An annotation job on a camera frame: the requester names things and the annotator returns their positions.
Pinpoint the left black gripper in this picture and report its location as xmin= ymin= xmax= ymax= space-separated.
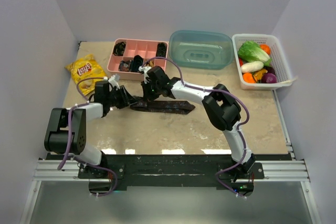
xmin=107 ymin=86 xmax=138 ymax=109

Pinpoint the dark brown patterned tie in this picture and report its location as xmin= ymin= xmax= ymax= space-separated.
xmin=130 ymin=97 xmax=195 ymax=115

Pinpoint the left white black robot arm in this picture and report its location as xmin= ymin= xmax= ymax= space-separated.
xmin=44 ymin=81 xmax=137 ymax=178

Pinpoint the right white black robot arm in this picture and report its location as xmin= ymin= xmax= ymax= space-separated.
xmin=139 ymin=66 xmax=255 ymax=178

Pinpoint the rolled yellow tie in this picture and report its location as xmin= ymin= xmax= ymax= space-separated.
xmin=144 ymin=60 xmax=154 ymax=68

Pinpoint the rolled dark patterned tie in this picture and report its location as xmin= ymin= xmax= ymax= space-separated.
xmin=118 ymin=60 xmax=132 ymax=72

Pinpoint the rolled dark blue tie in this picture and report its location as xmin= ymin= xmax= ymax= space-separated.
xmin=130 ymin=55 xmax=143 ymax=72

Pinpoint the pink divided organizer tray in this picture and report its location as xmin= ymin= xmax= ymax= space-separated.
xmin=107 ymin=38 xmax=169 ymax=81

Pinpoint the rolled black tie back right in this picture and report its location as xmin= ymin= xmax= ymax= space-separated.
xmin=155 ymin=42 xmax=167 ymax=58

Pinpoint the rolled black tie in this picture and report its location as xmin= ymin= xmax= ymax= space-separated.
xmin=155 ymin=42 xmax=167 ymax=58
xmin=112 ymin=41 xmax=127 ymax=56

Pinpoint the rolled black tie back left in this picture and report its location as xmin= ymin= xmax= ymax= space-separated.
xmin=112 ymin=41 xmax=127 ymax=56

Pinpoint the yellow Lays chips bag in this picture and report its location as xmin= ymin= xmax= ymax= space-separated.
xmin=65 ymin=54 xmax=107 ymax=95

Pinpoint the blue transparent plastic bin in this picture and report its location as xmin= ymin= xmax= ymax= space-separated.
xmin=168 ymin=30 xmax=234 ymax=70

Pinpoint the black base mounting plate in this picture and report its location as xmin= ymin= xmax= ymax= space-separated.
xmin=78 ymin=154 xmax=265 ymax=196

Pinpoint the orange carrot piece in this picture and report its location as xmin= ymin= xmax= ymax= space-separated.
xmin=243 ymin=73 xmax=257 ymax=84

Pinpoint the white radish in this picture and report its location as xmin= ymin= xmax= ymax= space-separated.
xmin=240 ymin=61 xmax=264 ymax=73

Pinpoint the green lettuce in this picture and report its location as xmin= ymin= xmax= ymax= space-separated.
xmin=237 ymin=41 xmax=271 ymax=66

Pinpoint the orange yellow pepper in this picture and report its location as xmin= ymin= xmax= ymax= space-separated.
xmin=253 ymin=68 xmax=268 ymax=83

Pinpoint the purple onion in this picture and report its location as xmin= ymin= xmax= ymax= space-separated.
xmin=261 ymin=73 xmax=277 ymax=84

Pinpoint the dark purple eggplant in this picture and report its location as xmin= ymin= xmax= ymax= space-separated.
xmin=264 ymin=66 xmax=276 ymax=75

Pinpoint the orange fruit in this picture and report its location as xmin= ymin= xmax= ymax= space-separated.
xmin=260 ymin=44 xmax=271 ymax=55

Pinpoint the white plastic basket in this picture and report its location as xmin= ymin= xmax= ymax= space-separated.
xmin=232 ymin=34 xmax=295 ymax=90

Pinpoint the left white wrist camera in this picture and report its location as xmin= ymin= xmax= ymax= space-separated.
xmin=108 ymin=74 xmax=120 ymax=89

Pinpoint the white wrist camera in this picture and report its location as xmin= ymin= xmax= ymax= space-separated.
xmin=139 ymin=66 xmax=151 ymax=84
xmin=108 ymin=74 xmax=120 ymax=89

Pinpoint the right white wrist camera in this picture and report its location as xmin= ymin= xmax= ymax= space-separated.
xmin=139 ymin=66 xmax=151 ymax=84

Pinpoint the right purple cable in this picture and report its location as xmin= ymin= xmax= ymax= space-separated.
xmin=141 ymin=57 xmax=250 ymax=196

